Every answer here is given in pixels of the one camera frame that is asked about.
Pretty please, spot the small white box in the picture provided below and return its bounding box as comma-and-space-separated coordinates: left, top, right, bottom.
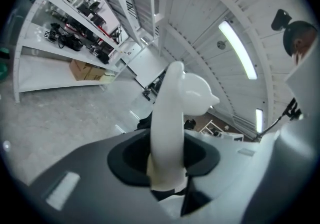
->
99, 72, 116, 84

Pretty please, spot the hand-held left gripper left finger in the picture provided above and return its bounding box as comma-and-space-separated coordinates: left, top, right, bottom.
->
24, 129, 176, 224

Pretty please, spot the long ceiling light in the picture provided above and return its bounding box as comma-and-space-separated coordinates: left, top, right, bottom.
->
218, 20, 258, 80
255, 108, 264, 134

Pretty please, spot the white bear-shaped plastic figure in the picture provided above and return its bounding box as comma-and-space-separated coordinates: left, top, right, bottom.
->
146, 60, 221, 193

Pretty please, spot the black head-mounted camera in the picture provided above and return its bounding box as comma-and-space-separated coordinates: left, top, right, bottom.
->
271, 8, 293, 31

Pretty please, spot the white storage shelving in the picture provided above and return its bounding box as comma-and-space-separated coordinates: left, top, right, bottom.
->
13, 0, 145, 103

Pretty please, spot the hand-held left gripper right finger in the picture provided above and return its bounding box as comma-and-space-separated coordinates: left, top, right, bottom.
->
179, 130, 273, 224

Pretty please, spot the black equipment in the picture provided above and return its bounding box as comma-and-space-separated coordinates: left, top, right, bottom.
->
75, 0, 106, 25

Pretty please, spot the black camera gear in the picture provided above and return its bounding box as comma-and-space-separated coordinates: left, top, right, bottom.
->
43, 22, 61, 43

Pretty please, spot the thin black cable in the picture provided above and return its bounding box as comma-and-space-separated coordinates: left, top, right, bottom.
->
249, 97, 304, 142

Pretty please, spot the black stair railing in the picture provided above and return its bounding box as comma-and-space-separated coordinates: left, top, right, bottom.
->
125, 0, 138, 19

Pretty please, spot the person's head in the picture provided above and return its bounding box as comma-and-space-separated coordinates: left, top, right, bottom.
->
282, 20, 318, 65

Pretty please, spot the white metal shelf rack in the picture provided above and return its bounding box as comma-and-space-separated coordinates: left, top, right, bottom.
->
199, 120, 245, 142

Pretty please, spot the cardboard box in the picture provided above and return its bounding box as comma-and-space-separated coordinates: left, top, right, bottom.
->
86, 66, 107, 82
69, 58, 92, 81

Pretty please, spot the person's white shirt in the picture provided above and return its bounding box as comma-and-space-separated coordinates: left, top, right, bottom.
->
284, 40, 320, 122

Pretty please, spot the small black bag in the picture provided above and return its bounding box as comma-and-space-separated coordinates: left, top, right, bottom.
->
96, 52, 111, 65

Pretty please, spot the green crate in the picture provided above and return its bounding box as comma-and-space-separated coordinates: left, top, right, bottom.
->
0, 47, 10, 82

